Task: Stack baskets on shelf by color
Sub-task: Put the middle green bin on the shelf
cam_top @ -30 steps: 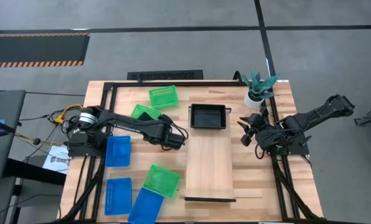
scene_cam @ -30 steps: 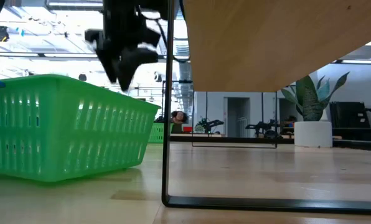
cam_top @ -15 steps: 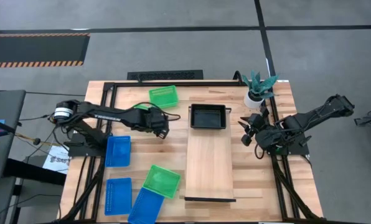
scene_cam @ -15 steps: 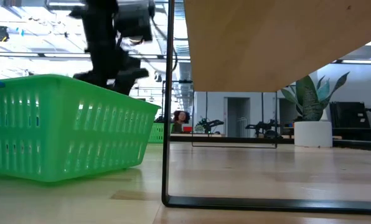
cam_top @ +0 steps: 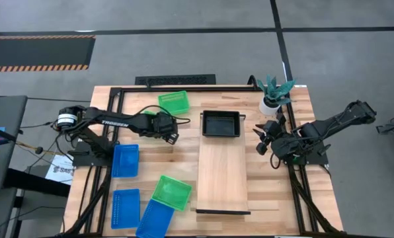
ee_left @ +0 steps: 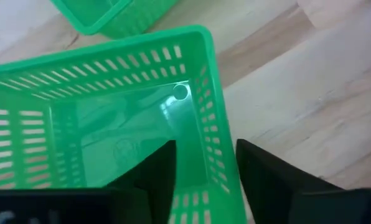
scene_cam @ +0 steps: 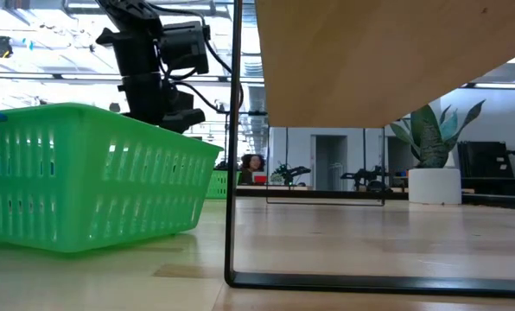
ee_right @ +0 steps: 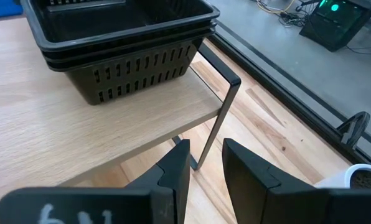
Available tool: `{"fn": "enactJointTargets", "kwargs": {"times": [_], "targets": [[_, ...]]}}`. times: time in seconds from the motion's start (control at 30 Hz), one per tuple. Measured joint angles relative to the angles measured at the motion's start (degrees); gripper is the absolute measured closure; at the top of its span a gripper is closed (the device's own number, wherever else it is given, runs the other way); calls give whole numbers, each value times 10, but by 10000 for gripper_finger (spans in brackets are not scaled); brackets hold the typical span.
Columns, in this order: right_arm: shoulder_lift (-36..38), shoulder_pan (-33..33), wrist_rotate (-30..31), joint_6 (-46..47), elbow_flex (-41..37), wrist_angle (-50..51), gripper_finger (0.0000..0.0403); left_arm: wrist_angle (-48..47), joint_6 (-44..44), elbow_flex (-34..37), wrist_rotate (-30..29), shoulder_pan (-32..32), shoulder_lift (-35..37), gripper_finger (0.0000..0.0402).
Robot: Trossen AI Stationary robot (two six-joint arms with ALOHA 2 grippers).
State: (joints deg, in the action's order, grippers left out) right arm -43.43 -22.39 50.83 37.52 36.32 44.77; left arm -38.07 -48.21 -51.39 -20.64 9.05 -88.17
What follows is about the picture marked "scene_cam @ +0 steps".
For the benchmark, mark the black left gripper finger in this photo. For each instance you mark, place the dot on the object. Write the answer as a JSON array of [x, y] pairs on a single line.
[[184, 120]]

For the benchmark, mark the green plastic basket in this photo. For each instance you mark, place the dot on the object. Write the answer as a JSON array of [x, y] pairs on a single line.
[[218, 185], [89, 185]]

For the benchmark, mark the black background robot arm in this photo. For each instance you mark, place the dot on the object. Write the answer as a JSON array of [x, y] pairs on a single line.
[[363, 176], [290, 173]]

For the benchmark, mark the wooden shelf with black legs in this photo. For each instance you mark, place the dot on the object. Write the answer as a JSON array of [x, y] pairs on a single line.
[[370, 65]]

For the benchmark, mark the person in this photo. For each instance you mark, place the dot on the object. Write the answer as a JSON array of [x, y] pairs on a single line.
[[252, 166]]

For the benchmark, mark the black ceiling-hung device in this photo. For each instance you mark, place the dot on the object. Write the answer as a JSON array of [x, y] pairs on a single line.
[[0, 45]]

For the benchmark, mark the potted plant in white pot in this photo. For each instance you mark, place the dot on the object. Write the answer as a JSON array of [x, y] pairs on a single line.
[[434, 185]]

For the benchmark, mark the black equipment rack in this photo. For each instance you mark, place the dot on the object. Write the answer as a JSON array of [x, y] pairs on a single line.
[[486, 164]]

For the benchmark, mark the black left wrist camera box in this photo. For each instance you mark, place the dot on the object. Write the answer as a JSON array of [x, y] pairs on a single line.
[[184, 47]]

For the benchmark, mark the black aluminium table frame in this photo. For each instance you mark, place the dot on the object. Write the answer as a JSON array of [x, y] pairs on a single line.
[[326, 194]]

